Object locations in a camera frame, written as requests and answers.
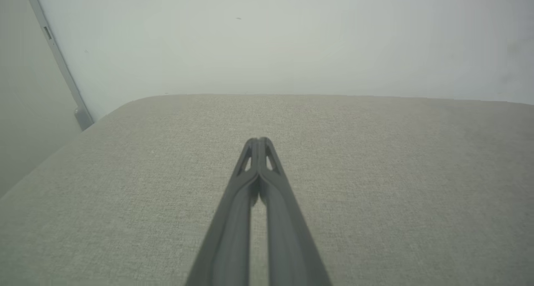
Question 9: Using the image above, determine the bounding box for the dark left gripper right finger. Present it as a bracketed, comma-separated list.
[259, 137, 333, 286]

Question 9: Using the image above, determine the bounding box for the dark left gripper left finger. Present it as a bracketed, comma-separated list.
[185, 137, 261, 286]

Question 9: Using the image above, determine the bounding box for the grey metal wall rail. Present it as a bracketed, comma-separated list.
[24, 0, 95, 131]

